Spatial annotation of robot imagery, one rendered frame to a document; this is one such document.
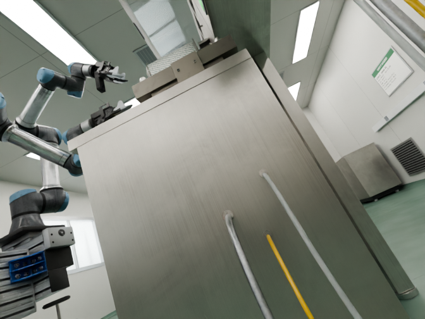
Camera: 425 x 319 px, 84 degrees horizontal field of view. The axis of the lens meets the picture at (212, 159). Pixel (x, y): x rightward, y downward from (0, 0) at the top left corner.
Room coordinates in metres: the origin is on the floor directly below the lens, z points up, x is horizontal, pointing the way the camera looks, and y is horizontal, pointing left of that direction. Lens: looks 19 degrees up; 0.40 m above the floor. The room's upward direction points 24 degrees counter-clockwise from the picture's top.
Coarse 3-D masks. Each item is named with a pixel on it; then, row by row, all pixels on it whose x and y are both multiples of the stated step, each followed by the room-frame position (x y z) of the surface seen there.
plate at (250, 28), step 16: (192, 0) 0.80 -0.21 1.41; (208, 0) 0.61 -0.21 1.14; (224, 0) 0.63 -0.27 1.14; (240, 0) 0.66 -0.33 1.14; (256, 0) 0.69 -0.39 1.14; (208, 16) 0.67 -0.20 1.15; (224, 16) 0.69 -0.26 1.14; (240, 16) 0.73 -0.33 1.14; (256, 16) 0.76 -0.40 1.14; (208, 32) 0.84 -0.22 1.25; (224, 32) 0.77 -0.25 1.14; (240, 32) 0.80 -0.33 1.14; (256, 32) 0.84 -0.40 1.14; (240, 48) 0.89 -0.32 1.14; (256, 48) 0.94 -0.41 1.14
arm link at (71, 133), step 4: (80, 124) 0.90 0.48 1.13; (72, 128) 0.90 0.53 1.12; (76, 128) 0.90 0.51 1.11; (80, 128) 0.90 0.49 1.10; (64, 132) 0.91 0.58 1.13; (68, 132) 0.90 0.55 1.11; (72, 132) 0.90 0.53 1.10; (76, 132) 0.90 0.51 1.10; (80, 132) 0.90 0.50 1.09; (64, 136) 0.91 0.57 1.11; (68, 136) 0.91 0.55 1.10; (72, 136) 0.90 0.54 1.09; (76, 136) 0.90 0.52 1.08; (64, 140) 0.91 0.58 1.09; (68, 140) 0.91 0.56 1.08
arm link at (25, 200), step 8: (16, 192) 1.05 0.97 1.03; (24, 192) 1.07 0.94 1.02; (32, 192) 1.10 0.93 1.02; (40, 192) 1.15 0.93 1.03; (16, 200) 1.05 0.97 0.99; (24, 200) 1.06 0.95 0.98; (32, 200) 1.09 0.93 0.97; (40, 200) 1.13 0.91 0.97; (16, 208) 1.05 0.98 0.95; (24, 208) 1.06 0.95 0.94; (32, 208) 1.09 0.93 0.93; (40, 208) 1.14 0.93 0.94
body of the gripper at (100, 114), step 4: (104, 104) 0.89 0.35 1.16; (108, 104) 0.88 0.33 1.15; (100, 108) 0.89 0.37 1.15; (104, 108) 0.89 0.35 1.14; (108, 108) 0.90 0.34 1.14; (112, 108) 0.90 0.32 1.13; (96, 112) 0.91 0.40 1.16; (100, 112) 0.89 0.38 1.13; (104, 112) 0.90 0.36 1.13; (108, 112) 0.90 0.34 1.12; (92, 116) 0.91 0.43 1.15; (96, 116) 0.91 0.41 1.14; (100, 116) 0.91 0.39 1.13; (104, 116) 0.89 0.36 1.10; (92, 120) 0.90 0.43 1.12; (96, 120) 0.92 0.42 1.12; (104, 120) 0.89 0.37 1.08; (92, 124) 0.90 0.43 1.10; (96, 124) 0.91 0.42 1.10
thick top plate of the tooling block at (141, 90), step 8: (224, 40) 0.67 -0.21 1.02; (232, 40) 0.67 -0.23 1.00; (208, 48) 0.68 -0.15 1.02; (216, 48) 0.67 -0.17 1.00; (224, 48) 0.67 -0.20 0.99; (232, 48) 0.67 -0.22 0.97; (200, 56) 0.68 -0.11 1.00; (208, 56) 0.68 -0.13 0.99; (216, 56) 0.68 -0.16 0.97; (224, 56) 0.69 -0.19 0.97; (160, 72) 0.69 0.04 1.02; (168, 72) 0.69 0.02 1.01; (144, 80) 0.70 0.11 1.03; (152, 80) 0.70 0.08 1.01; (160, 80) 0.69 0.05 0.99; (168, 80) 0.69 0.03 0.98; (136, 88) 0.70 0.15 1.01; (144, 88) 0.70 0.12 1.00; (152, 88) 0.70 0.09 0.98; (160, 88) 0.70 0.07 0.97; (136, 96) 0.70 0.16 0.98; (144, 96) 0.71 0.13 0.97
